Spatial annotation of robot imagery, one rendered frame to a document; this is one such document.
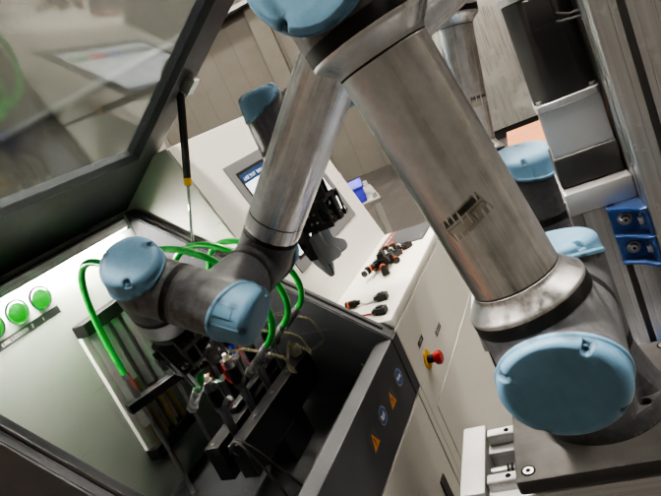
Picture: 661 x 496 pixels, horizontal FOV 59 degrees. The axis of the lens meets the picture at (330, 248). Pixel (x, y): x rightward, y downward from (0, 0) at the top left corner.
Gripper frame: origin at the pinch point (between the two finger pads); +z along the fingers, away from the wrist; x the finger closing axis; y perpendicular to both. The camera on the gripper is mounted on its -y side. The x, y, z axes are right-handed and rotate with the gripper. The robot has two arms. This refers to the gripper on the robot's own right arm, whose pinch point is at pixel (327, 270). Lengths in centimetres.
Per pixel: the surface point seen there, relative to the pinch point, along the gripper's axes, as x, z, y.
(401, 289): 39.0, 23.6, -4.2
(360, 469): -15.0, 34.0, -2.9
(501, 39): 699, 3, -31
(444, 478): 13, 62, -2
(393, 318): 24.8, 24.3, -2.9
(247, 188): 40, -15, -34
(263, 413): -7.5, 23.7, -24.0
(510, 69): 699, 41, -31
